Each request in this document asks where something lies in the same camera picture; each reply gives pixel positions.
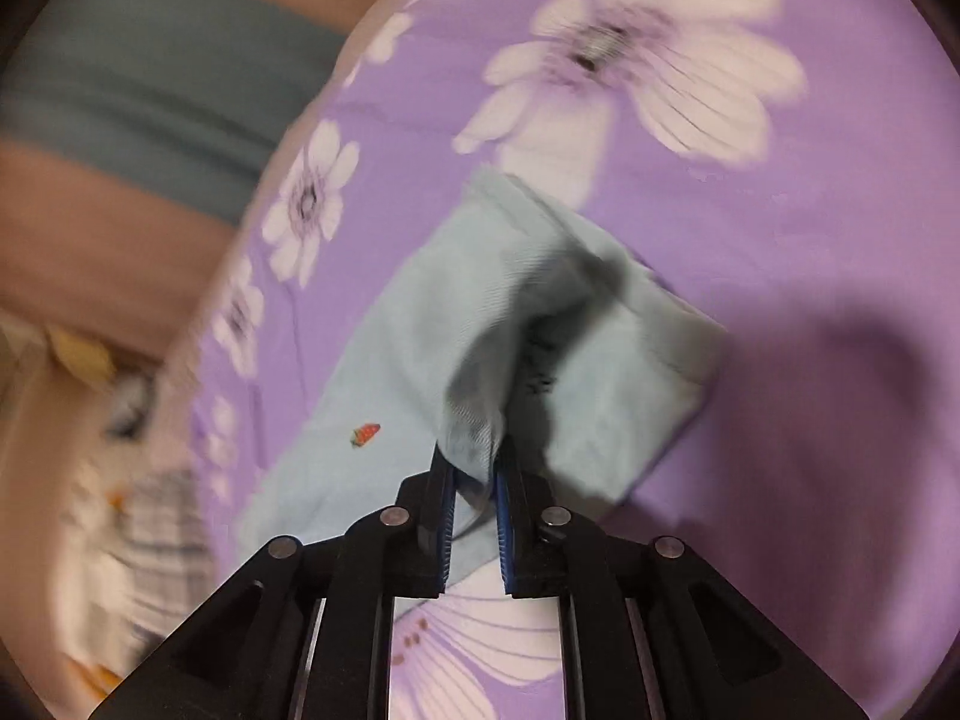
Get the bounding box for plaid pillow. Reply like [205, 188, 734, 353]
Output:
[124, 465, 218, 646]

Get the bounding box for purple floral bedsheet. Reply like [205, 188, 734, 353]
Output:
[150, 0, 960, 720]

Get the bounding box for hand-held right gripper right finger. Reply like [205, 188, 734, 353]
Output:
[491, 439, 871, 720]

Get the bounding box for light blue denim pants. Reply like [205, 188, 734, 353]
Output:
[238, 169, 728, 601]

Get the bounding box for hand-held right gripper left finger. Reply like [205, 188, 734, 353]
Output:
[88, 441, 458, 720]

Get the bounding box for teal curtain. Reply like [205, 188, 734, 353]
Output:
[0, 0, 353, 230]

